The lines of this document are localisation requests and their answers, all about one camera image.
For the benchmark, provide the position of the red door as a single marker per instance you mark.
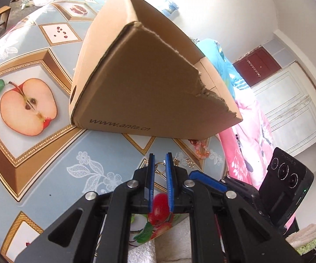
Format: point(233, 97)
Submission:
point(256, 65)

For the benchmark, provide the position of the blue blanket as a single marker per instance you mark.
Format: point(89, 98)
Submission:
point(223, 68)

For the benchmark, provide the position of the blue water bottle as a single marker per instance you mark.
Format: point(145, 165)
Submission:
point(170, 5)

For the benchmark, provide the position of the white wardrobe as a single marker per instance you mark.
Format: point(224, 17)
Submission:
point(289, 109)

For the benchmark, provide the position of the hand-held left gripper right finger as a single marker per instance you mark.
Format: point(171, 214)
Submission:
point(169, 183)

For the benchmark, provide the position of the brown cardboard box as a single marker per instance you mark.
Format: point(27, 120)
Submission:
point(147, 87)

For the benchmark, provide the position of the gold butterfly charm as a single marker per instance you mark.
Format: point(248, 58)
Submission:
point(188, 164)

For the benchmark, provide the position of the white fluffy towel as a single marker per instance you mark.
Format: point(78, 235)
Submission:
point(178, 241)

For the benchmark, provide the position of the pink floral blanket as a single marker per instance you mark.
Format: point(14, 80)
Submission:
point(251, 148)

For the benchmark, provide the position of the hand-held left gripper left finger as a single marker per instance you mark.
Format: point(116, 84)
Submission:
point(151, 183)

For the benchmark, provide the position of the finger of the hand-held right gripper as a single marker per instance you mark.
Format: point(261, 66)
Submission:
point(210, 179)

